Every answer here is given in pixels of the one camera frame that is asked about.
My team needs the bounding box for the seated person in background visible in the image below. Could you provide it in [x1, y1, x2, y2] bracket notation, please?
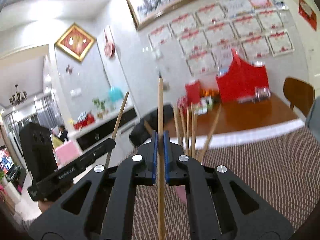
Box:
[57, 125, 69, 142]

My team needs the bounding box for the gold framed red picture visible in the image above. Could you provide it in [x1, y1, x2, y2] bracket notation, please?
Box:
[55, 23, 96, 62]

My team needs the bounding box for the pink cushion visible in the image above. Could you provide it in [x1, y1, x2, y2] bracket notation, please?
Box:
[54, 140, 81, 168]

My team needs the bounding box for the pink cylindrical utensil holder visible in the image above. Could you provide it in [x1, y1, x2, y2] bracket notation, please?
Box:
[175, 185, 187, 205]

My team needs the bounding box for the red round wall ornament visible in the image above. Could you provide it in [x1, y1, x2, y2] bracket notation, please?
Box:
[104, 30, 115, 59]

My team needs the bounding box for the small potted green plant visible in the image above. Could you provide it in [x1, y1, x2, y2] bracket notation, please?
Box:
[92, 98, 108, 119]

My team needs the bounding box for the red gift bag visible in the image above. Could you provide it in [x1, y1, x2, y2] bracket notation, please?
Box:
[216, 49, 270, 103]

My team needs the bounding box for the left hand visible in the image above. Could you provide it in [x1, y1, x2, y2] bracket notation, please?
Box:
[37, 200, 55, 213]

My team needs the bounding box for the white sideboard cabinet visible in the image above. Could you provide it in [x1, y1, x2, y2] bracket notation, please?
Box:
[68, 106, 138, 157]

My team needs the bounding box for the plastic bag of items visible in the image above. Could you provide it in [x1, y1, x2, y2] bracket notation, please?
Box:
[237, 87, 271, 103]

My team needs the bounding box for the red box on cabinet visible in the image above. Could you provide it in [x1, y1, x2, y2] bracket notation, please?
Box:
[73, 113, 95, 130]

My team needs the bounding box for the award certificate on wall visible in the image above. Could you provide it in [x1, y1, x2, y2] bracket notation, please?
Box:
[186, 50, 217, 76]
[179, 30, 208, 55]
[266, 29, 295, 56]
[148, 24, 172, 48]

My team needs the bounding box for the teal humidifier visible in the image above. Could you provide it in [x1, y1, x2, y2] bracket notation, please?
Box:
[108, 87, 124, 105]

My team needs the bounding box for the green tray with items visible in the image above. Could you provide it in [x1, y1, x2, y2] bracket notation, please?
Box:
[194, 96, 214, 115]

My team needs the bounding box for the red diamond door decoration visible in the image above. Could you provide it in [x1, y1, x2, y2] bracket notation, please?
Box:
[298, 0, 317, 31]

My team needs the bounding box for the wooden chopstick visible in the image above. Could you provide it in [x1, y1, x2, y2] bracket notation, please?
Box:
[197, 105, 222, 163]
[144, 120, 153, 136]
[105, 92, 129, 168]
[191, 104, 197, 158]
[157, 77, 165, 240]
[173, 105, 184, 147]
[185, 108, 190, 156]

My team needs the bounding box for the chandelier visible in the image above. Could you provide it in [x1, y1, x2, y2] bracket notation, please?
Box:
[9, 84, 28, 107]

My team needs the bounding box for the small red box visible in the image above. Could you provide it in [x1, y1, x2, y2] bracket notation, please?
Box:
[185, 80, 201, 106]

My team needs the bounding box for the brown wooden chair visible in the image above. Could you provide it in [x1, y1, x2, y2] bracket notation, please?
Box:
[283, 77, 315, 117]

